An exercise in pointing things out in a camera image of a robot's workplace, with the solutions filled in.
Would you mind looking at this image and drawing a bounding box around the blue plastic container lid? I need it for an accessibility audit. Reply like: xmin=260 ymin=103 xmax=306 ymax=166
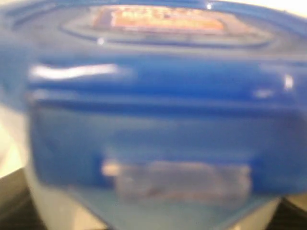
xmin=0 ymin=0 xmax=307 ymax=209

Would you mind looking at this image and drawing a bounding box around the clear tall plastic container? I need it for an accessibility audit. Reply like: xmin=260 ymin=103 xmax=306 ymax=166
xmin=23 ymin=165 xmax=283 ymax=230

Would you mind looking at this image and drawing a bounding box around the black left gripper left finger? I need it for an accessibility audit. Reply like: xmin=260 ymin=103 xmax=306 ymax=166
xmin=0 ymin=169 xmax=46 ymax=230

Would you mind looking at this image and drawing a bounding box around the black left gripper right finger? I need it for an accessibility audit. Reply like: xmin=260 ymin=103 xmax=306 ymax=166
xmin=275 ymin=196 xmax=307 ymax=230

